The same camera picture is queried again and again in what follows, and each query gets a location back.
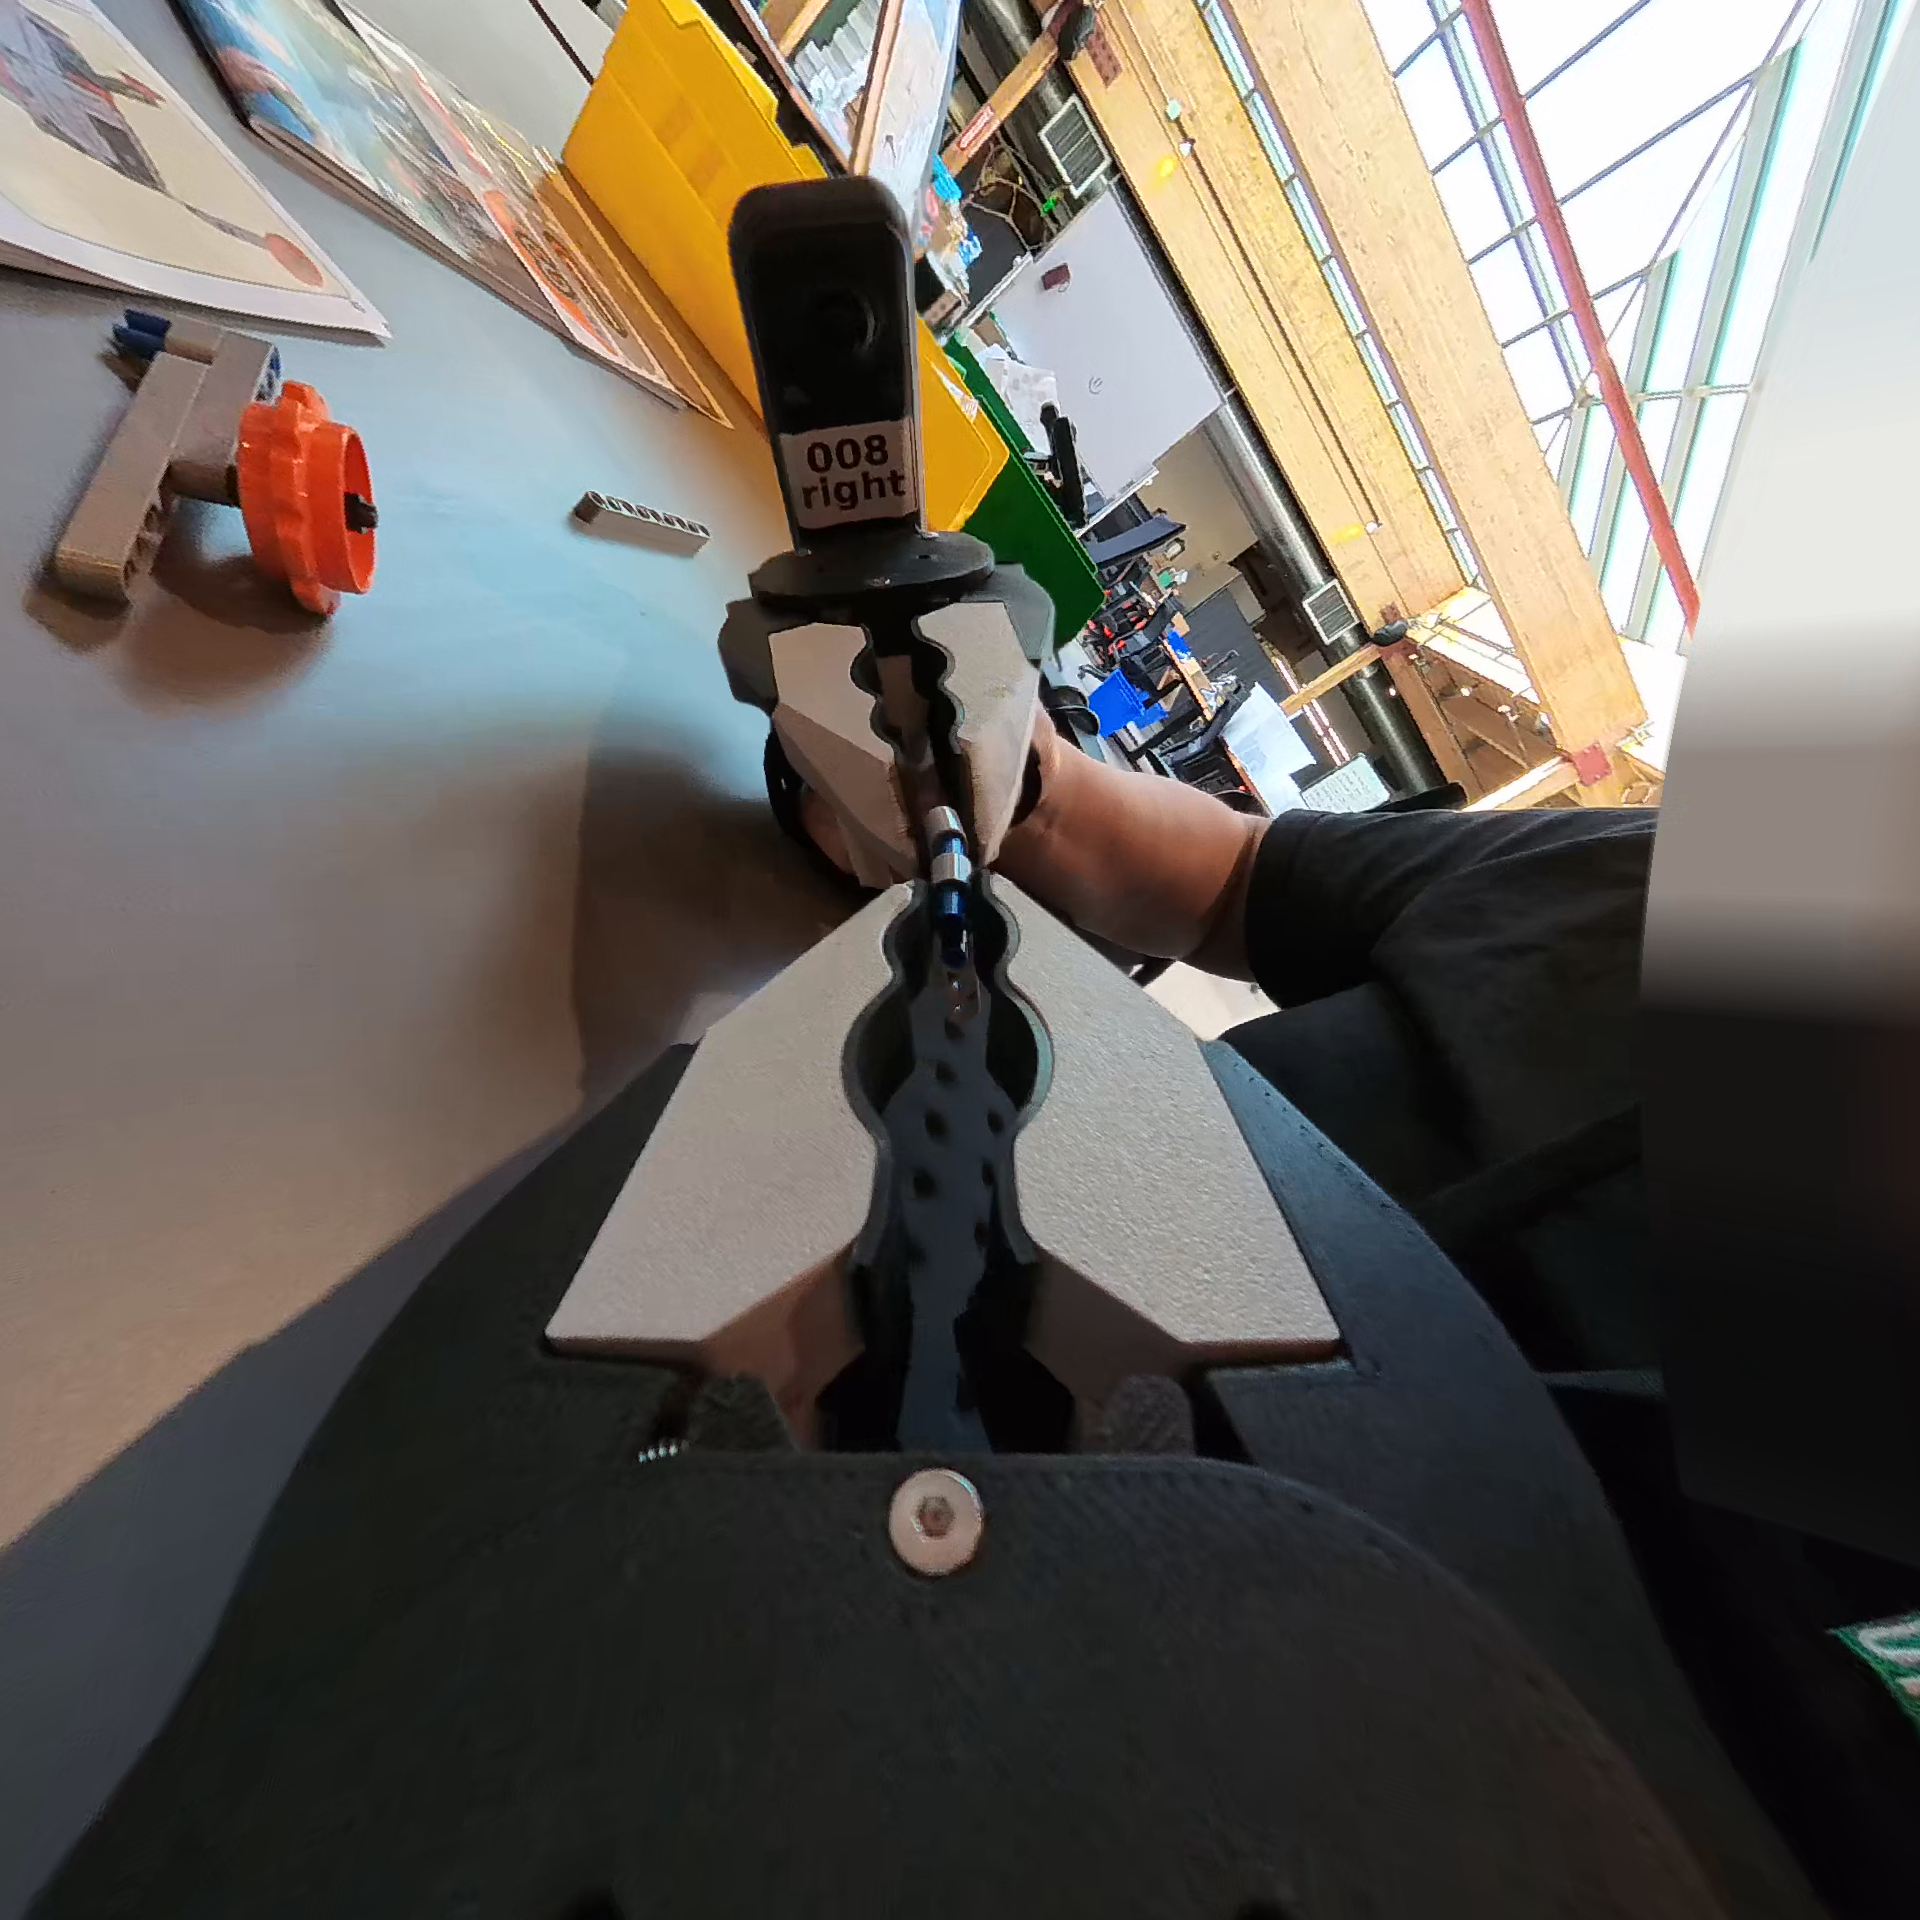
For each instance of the leaning printed board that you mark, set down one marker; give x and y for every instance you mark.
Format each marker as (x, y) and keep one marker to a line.
(887, 82)

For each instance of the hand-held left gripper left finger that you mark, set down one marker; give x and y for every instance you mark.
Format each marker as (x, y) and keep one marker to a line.
(708, 1201)

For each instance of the orange wheel beam assembly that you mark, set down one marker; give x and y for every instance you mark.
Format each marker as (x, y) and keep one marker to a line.
(309, 494)

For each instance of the long grey holed beam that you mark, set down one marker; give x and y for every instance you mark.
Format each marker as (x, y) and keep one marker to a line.
(646, 524)

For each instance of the black perforated mat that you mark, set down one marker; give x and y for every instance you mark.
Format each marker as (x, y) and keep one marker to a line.
(944, 1201)

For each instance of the open white instruction booklet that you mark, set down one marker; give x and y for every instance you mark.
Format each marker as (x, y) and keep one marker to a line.
(135, 181)

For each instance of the grey beam with blue pins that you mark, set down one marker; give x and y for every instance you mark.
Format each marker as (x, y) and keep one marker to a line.
(950, 920)

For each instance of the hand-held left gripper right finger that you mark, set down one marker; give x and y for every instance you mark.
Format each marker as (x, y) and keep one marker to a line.
(1170, 1201)

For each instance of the green plastic bin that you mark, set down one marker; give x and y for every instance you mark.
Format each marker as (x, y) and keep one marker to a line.
(1037, 524)

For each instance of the yellow plastic bin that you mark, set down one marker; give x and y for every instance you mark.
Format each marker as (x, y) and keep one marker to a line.
(675, 153)

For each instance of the whiteboard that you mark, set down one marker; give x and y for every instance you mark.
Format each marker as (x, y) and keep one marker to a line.
(1112, 344)

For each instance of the black office chair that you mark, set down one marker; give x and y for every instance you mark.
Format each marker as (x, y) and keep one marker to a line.
(1064, 466)

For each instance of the blue storage bin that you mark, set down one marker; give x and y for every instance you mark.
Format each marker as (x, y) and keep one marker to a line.
(1126, 703)

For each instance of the person's right hand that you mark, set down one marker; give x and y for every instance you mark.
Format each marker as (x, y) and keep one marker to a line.
(1096, 839)

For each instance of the orange print leaflet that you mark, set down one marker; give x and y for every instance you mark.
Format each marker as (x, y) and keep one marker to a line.
(555, 255)

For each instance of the person's right forearm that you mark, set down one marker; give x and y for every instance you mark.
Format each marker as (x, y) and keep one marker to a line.
(1210, 885)

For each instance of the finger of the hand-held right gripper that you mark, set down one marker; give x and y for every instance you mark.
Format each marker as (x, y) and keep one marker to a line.
(825, 737)
(997, 705)

